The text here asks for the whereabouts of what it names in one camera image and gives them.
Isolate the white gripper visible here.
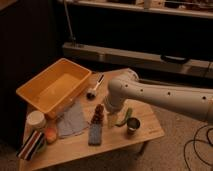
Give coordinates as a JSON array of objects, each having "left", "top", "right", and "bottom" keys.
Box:
[{"left": 104, "top": 96, "right": 122, "bottom": 128}]

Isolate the blue-grey towel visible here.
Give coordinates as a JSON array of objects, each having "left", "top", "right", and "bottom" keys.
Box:
[{"left": 56, "top": 101, "right": 89, "bottom": 138}]

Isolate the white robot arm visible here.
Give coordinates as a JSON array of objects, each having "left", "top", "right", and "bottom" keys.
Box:
[{"left": 104, "top": 70, "right": 213, "bottom": 124}]

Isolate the small metal cup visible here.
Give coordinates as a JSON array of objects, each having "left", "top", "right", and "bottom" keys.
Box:
[{"left": 127, "top": 117, "right": 140, "bottom": 135}]

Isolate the green pepper toy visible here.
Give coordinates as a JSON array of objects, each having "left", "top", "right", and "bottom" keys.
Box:
[{"left": 116, "top": 108, "right": 133, "bottom": 127}]

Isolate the brown and blue scrub brush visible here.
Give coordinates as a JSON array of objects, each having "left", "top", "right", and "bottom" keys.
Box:
[{"left": 88, "top": 104, "right": 104, "bottom": 146}]

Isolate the wooden table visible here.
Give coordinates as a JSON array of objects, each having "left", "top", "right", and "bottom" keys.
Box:
[{"left": 18, "top": 68, "right": 166, "bottom": 171}]

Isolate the orange ball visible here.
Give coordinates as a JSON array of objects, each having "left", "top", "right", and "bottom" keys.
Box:
[{"left": 45, "top": 128, "right": 57, "bottom": 144}]

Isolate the yellow plastic bin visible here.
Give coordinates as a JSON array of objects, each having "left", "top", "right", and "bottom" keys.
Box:
[{"left": 16, "top": 58, "right": 91, "bottom": 119}]

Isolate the white round container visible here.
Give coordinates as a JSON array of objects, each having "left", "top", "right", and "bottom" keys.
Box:
[{"left": 26, "top": 110, "right": 46, "bottom": 130}]

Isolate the striped cloth block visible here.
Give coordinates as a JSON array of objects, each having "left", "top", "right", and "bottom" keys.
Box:
[{"left": 17, "top": 130, "right": 45, "bottom": 161}]

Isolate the metal pole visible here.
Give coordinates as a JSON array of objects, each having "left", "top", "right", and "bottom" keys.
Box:
[{"left": 63, "top": 0, "right": 76, "bottom": 45}]

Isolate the metal shelf rail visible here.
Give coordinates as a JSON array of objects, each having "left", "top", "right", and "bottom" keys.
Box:
[{"left": 62, "top": 42, "right": 213, "bottom": 79}]

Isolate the black handle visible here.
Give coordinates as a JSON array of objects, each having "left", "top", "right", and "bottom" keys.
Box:
[{"left": 160, "top": 55, "right": 190, "bottom": 64}]

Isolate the black cable on floor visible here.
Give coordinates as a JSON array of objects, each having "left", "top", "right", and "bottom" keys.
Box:
[{"left": 183, "top": 124, "right": 213, "bottom": 168}]

